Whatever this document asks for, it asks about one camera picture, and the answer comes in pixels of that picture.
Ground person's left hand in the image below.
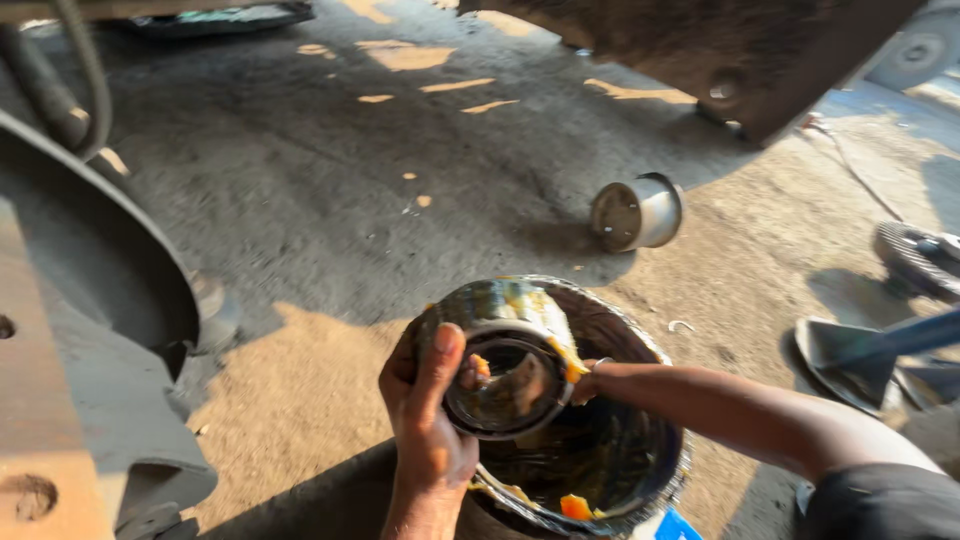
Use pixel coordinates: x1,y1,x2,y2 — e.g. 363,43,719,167
378,322,492,519

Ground person's right hand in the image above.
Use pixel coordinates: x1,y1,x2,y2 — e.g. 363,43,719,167
570,358,612,408

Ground greasy steel wheel bearing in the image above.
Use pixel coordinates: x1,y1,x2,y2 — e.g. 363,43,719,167
408,277,591,441

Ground round metal grease tin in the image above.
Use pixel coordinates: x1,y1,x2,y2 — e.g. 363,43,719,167
463,274,693,538

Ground orange grease lump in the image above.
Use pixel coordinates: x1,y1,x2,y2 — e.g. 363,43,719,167
558,493,595,522

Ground blue plastic piece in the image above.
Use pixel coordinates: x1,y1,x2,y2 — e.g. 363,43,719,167
654,508,705,540

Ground steel hub cap cup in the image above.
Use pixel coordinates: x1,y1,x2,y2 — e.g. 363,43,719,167
589,172,686,255

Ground person's black sleeve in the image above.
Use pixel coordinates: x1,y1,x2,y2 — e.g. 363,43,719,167
801,462,960,540

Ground grey vehicle brake drum assembly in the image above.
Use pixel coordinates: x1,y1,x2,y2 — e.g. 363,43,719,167
0,108,243,540

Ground black toothed gear part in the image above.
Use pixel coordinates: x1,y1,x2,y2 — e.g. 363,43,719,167
872,220,960,303

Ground rusty brown vehicle underbody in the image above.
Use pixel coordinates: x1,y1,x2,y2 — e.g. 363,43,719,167
456,0,930,148

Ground black flat tray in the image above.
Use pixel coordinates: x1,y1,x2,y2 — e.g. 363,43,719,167
97,0,318,40

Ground grey vehicle wheel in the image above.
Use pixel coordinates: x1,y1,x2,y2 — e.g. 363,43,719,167
864,0,960,94

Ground blue-handled metal shovel tool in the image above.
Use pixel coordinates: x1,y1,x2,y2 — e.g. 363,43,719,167
793,306,960,415

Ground thin cable on ground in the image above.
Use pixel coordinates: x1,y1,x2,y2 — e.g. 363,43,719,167
801,112,905,223

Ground black rubber hoses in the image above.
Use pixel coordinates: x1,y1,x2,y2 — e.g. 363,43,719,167
0,0,115,162

